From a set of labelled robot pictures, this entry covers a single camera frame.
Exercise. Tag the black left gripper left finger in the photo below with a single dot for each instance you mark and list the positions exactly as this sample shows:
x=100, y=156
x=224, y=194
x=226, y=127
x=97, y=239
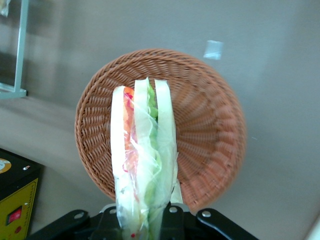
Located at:
x=107, y=222

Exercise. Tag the triangle sandwich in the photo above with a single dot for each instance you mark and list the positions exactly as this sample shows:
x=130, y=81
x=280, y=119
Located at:
x=142, y=150

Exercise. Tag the black yellow heating appliance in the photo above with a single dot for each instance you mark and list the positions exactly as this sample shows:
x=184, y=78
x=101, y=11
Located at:
x=17, y=190

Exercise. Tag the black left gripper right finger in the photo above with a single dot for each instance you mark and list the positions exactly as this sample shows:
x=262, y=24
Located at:
x=177, y=222

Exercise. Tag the clear tape piece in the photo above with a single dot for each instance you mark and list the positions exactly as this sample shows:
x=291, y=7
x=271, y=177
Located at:
x=213, y=49

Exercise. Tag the brown wicker basket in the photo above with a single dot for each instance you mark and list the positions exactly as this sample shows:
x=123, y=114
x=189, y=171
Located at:
x=207, y=130

